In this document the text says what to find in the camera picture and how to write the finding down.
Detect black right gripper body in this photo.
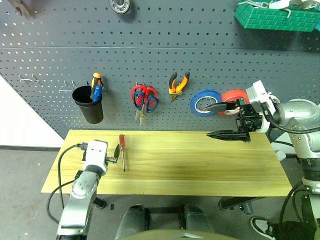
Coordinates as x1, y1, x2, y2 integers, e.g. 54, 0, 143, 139
235, 103, 264, 134

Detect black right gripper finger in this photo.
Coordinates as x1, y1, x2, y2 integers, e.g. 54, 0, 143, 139
204, 98, 242, 114
206, 129, 252, 143

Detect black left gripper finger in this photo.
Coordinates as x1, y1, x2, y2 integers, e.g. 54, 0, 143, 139
113, 144, 121, 164

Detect orange black handled pliers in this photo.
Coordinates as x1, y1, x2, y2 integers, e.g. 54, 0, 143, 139
168, 71, 191, 104

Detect dark blue handled scissors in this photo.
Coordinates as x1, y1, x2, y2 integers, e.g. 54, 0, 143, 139
132, 91, 160, 127

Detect gray metal pegboard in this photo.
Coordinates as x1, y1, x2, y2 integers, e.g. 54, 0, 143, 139
0, 0, 320, 152

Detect tape roll metal hook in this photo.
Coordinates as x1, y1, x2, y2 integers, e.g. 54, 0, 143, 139
199, 95, 219, 106

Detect red tape roll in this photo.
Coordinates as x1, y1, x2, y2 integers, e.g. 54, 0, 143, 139
216, 89, 250, 117

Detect blue tape roll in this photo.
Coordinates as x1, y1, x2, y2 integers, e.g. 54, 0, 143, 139
189, 89, 223, 118

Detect black table foot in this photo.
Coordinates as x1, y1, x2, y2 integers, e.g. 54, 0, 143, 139
93, 196, 106, 210
218, 196, 266, 215

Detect black plastic cup holder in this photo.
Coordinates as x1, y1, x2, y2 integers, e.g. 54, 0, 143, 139
71, 85, 105, 125

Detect dark rounded grey shape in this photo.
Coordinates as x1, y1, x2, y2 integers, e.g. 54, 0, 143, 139
114, 204, 151, 240
178, 204, 214, 240

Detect black white sneaker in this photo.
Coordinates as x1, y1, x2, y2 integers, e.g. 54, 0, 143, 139
249, 216, 276, 240

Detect green brick pattern box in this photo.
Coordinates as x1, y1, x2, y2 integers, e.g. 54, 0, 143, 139
234, 1, 320, 33

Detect metal hook on green box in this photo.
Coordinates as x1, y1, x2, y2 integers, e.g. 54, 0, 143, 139
283, 6, 295, 19

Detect flat metal pegboard hook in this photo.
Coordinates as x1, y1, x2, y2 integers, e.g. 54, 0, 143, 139
19, 73, 40, 84

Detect round metal bearing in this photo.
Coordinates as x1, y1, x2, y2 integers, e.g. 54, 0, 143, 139
107, 0, 132, 15

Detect red handled screwdriver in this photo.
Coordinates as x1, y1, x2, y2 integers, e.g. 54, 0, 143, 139
118, 134, 127, 173

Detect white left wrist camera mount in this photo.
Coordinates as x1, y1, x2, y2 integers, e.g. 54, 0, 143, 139
81, 140, 110, 174

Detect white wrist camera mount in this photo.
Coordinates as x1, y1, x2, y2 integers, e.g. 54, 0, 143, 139
244, 79, 278, 134
81, 140, 110, 174

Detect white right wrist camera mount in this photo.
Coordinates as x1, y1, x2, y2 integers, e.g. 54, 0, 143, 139
244, 79, 278, 134

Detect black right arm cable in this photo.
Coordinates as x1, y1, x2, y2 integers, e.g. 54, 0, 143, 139
260, 101, 320, 134

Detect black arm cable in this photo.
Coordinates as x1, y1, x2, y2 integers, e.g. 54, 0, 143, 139
45, 142, 88, 224
260, 101, 320, 134

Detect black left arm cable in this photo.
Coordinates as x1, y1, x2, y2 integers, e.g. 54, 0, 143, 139
45, 142, 88, 224

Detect blue handled screwdriver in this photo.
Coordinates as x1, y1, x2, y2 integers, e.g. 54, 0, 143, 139
92, 84, 103, 103

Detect red handled scissors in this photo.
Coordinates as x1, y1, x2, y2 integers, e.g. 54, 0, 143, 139
130, 84, 159, 126

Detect wire triangle pegboard hook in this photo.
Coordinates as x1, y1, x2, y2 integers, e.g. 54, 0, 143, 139
59, 79, 79, 92

